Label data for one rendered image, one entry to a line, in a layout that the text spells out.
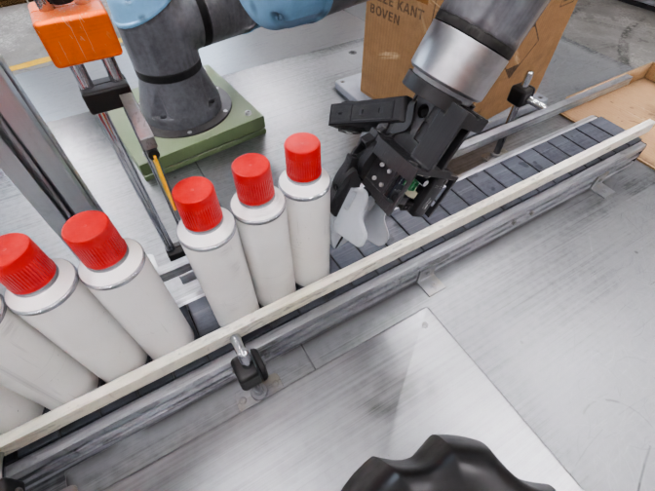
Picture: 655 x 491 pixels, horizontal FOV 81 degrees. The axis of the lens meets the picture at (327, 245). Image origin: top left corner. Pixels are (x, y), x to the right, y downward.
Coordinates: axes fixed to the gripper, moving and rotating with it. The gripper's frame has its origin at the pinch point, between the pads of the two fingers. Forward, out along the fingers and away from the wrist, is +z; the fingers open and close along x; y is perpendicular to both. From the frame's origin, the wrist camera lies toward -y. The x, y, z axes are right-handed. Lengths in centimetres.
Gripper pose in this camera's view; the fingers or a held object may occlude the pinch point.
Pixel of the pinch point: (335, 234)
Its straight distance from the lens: 47.1
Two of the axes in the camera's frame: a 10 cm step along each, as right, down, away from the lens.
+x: 7.5, -0.3, 6.6
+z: -4.3, 7.4, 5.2
